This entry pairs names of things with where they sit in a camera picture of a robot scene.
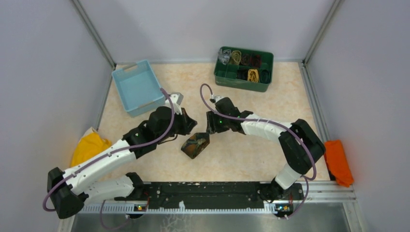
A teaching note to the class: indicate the grey slotted cable duct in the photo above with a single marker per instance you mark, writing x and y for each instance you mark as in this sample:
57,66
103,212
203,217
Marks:
130,208

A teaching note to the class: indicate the dark green rolled tie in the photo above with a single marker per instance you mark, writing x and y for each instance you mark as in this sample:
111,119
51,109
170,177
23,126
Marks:
264,76

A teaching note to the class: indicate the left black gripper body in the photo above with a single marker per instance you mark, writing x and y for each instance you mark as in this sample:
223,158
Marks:
181,126

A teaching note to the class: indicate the yellow patterned rolled tie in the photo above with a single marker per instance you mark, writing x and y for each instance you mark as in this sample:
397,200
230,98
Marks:
253,75

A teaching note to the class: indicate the brown blue floral tie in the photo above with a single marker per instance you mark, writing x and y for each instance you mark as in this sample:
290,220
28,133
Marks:
196,144

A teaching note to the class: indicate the grey rolled tie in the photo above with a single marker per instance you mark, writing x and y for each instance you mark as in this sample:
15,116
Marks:
224,56

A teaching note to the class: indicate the tan rolled tie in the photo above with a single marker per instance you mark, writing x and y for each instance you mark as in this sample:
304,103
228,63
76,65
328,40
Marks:
235,57

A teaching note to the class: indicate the dark red rolled tie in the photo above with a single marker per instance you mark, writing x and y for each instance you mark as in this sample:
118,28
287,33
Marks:
251,60

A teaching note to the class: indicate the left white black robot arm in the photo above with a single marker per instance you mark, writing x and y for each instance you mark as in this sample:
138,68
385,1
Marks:
68,191

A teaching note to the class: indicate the light blue plastic basket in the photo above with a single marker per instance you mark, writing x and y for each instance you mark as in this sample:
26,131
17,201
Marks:
138,88

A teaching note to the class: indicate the green compartment organizer box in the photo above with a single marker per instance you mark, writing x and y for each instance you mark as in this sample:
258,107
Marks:
235,76

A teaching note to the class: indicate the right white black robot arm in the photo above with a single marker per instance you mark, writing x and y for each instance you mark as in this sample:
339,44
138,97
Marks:
300,144

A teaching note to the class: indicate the white cloth under yellow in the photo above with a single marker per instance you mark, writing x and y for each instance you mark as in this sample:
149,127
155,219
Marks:
89,131

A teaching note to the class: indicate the orange cloth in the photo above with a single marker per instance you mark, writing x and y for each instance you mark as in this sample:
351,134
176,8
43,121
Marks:
337,163

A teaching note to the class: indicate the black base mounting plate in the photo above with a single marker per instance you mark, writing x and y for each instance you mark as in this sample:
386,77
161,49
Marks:
213,195

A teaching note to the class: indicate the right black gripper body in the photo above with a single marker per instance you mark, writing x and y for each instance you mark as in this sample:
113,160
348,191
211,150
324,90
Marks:
218,123

